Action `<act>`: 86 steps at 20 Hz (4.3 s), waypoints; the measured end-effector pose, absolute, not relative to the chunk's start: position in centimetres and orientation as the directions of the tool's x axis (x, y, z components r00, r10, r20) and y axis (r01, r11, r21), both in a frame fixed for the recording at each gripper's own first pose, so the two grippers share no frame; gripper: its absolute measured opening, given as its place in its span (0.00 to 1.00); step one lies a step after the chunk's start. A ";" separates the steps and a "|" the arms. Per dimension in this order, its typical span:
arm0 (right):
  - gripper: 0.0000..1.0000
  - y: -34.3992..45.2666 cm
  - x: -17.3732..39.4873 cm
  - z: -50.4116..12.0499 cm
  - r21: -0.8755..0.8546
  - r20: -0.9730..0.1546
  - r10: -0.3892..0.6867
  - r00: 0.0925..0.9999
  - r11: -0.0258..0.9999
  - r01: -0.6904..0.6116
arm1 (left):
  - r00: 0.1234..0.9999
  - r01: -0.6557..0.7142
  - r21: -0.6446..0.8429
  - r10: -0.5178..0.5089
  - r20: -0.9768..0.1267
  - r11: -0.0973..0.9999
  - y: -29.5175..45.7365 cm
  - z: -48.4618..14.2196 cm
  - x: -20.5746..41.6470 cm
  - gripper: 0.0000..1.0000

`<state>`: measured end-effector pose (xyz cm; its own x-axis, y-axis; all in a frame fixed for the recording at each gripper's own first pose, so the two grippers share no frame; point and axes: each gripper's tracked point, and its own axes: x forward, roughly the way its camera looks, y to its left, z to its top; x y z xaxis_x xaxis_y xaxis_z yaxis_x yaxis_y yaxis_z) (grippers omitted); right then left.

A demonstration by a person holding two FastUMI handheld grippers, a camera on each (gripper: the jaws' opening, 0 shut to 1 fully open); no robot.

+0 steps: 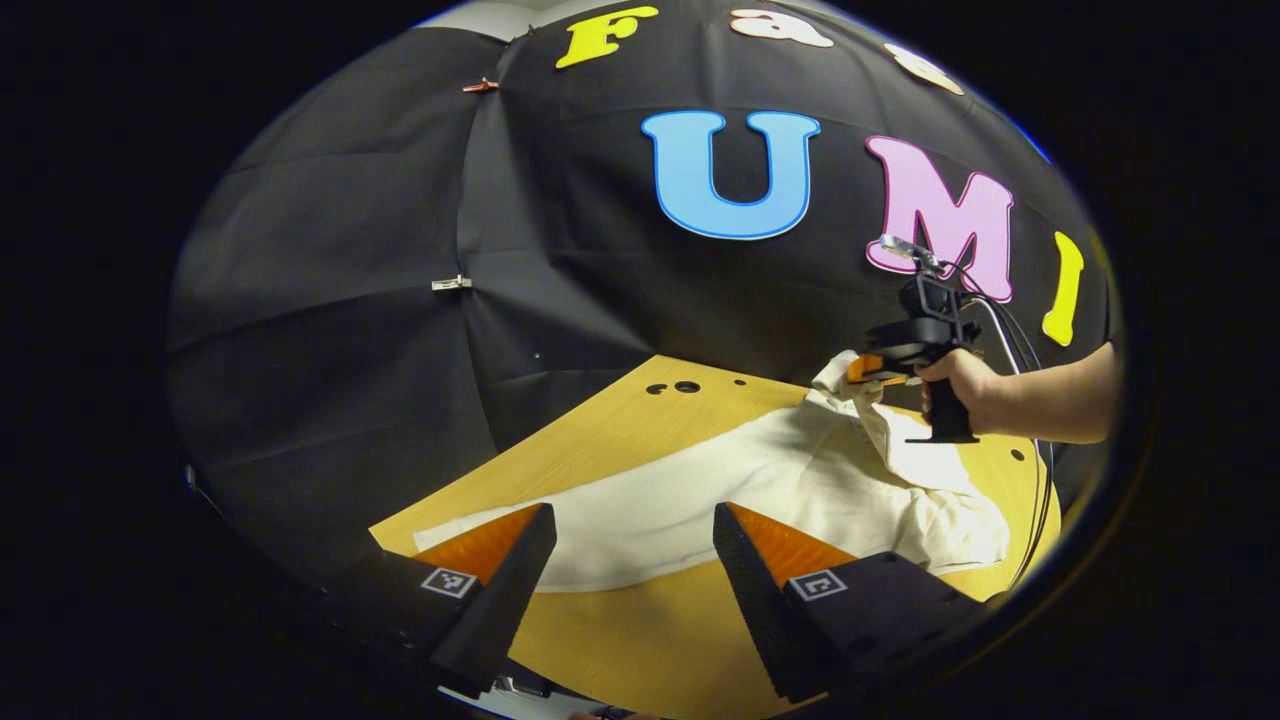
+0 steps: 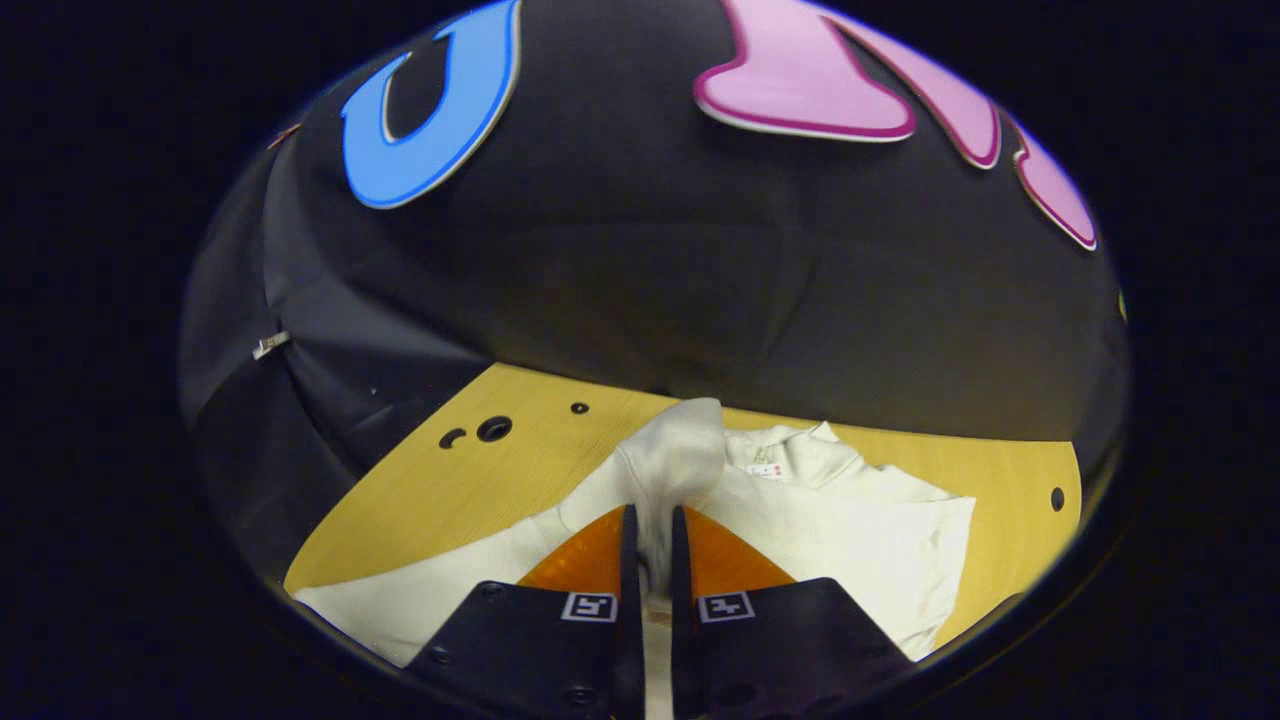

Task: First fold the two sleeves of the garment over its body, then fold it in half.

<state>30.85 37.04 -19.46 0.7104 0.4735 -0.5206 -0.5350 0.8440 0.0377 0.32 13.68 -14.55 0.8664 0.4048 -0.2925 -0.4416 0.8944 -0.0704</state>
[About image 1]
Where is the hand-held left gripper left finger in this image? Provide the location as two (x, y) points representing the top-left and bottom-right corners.
(320, 503), (558, 698)

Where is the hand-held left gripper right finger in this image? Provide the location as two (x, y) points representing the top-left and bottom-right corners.
(712, 503), (1001, 704)

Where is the white long-sleeved garment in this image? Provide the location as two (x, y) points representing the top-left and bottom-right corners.
(413, 350), (1011, 593)

